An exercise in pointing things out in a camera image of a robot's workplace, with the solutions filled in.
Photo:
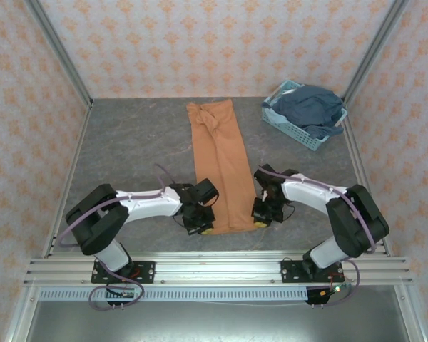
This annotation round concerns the light blue perforated plastic basket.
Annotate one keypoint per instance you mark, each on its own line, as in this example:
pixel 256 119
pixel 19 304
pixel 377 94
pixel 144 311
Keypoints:
pixel 287 83

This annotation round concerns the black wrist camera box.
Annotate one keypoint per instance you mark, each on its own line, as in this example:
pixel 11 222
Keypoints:
pixel 189 223
pixel 277 213

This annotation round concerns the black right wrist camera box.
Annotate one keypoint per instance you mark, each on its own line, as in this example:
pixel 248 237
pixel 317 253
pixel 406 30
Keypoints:
pixel 277 213

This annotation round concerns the pale blue t-shirt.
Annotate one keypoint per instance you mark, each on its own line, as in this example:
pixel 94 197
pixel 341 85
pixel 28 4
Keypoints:
pixel 274 115

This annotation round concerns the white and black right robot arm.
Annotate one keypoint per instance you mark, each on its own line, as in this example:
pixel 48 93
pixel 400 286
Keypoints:
pixel 306 192

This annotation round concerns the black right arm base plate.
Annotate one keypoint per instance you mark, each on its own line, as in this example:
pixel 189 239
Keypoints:
pixel 289 272

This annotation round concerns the aluminium frame post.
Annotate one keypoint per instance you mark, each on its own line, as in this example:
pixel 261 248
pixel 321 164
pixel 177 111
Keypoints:
pixel 374 50
pixel 57 50

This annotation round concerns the aluminium table side rail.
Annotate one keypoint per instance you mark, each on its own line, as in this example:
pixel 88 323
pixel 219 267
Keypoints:
pixel 355 149
pixel 76 142

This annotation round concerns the orange printed t-shirt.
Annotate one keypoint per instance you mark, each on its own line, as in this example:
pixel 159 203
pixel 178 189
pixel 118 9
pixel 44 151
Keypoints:
pixel 221 160

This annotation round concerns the aluminium lower frame bar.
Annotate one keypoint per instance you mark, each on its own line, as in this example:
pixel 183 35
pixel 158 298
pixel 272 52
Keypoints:
pixel 410 313
pixel 21 313

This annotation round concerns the dark blue t-shirt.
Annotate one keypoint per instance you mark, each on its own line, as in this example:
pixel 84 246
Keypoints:
pixel 306 107

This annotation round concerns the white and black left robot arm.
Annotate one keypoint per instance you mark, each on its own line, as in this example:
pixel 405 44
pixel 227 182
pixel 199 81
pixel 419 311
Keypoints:
pixel 146 204

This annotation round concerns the grey metal panel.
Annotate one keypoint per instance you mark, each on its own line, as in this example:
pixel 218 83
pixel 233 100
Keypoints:
pixel 217 320

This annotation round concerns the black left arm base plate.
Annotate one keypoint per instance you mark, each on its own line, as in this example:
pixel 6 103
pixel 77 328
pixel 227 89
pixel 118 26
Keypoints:
pixel 146 272

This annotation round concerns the aluminium mounting beam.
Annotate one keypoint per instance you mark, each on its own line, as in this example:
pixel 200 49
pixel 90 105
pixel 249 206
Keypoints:
pixel 217 267

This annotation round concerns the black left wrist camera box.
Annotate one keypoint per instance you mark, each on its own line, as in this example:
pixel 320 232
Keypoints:
pixel 189 223

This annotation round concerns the small controller circuit board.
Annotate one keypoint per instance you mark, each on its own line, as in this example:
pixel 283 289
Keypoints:
pixel 337 289
pixel 123 294

